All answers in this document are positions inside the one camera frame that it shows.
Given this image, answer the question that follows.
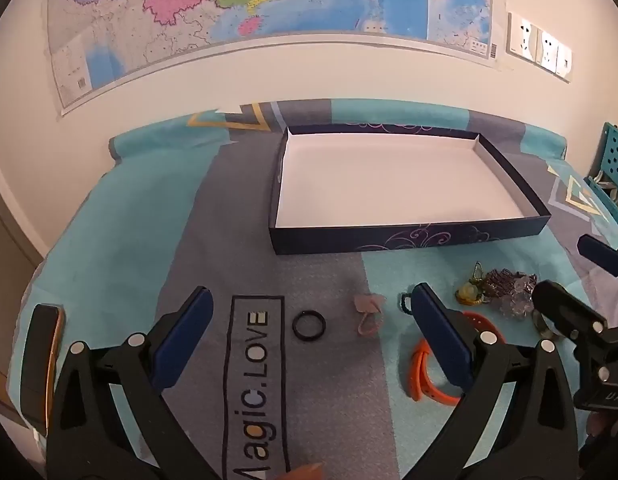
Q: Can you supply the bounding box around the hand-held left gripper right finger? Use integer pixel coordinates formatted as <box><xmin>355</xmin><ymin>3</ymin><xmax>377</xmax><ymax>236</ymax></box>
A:
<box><xmin>401</xmin><ymin>282</ymin><xmax>581</xmax><ymax>480</ymax></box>

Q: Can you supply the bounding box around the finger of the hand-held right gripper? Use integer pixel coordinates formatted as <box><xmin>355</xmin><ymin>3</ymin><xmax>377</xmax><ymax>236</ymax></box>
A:
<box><xmin>576</xmin><ymin>233</ymin><xmax>618</xmax><ymax>282</ymax></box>
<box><xmin>533</xmin><ymin>280</ymin><xmax>611</xmax><ymax>344</ymax></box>

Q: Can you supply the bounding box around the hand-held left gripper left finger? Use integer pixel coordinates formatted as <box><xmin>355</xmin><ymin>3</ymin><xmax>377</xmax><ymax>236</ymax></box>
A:
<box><xmin>46</xmin><ymin>286</ymin><xmax>225</xmax><ymax>480</ymax></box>

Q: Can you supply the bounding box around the orange strap watch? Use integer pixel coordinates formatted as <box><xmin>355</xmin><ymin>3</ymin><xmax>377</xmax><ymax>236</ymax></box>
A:
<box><xmin>408</xmin><ymin>310</ymin><xmax>508</xmax><ymax>404</ymax></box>

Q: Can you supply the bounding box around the purple beaded bracelet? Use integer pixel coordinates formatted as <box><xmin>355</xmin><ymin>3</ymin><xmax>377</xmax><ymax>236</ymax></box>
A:
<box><xmin>484</xmin><ymin>267</ymin><xmax>538</xmax><ymax>319</ymax></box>

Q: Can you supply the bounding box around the pink ring with square charm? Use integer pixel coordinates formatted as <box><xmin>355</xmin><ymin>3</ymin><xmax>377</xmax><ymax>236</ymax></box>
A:
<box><xmin>353</xmin><ymin>292</ymin><xmax>386</xmax><ymax>339</ymax></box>

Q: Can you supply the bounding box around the black ring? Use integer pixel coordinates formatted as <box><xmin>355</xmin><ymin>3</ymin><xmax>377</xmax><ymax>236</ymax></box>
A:
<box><xmin>292</xmin><ymin>311</ymin><xmax>326</xmax><ymax>344</ymax></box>

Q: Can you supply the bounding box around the dark blue shallow box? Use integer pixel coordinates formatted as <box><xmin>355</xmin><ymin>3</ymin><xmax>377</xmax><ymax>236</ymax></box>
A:
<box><xmin>268</xmin><ymin>125</ymin><xmax>553</xmax><ymax>257</ymax></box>

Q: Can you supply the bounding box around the person's right hand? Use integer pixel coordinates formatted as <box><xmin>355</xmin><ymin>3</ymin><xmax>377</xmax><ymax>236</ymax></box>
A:
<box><xmin>585</xmin><ymin>409</ymin><xmax>618</xmax><ymax>467</ymax></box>

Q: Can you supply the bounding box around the person's left hand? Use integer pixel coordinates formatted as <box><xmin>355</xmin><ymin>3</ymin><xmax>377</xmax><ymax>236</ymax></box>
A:
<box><xmin>281</xmin><ymin>462</ymin><xmax>326</xmax><ymax>480</ymax></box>

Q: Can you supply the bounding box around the blue perforated rack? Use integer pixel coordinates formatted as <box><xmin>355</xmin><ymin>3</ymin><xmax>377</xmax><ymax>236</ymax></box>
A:
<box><xmin>585</xmin><ymin>120</ymin><xmax>618</xmax><ymax>222</ymax></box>

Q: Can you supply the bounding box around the teal and grey printed blanket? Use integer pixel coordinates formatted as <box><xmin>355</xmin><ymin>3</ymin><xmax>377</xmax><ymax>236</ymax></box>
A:
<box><xmin>8</xmin><ymin>97</ymin><xmax>618</xmax><ymax>480</ymax></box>

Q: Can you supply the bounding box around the black flat device orange edge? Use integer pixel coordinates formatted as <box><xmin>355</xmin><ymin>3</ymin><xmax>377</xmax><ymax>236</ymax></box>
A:
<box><xmin>20</xmin><ymin>303</ymin><xmax>66</xmax><ymax>432</ymax></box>

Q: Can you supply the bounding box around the grey door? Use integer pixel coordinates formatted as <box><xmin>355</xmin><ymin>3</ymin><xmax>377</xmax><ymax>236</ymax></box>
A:
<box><xmin>0</xmin><ymin>194</ymin><xmax>44</xmax><ymax>286</ymax></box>

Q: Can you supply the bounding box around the colourful wall map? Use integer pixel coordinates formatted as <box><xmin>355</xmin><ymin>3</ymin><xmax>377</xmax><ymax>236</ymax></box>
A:
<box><xmin>45</xmin><ymin>0</ymin><xmax>496</xmax><ymax>117</ymax></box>

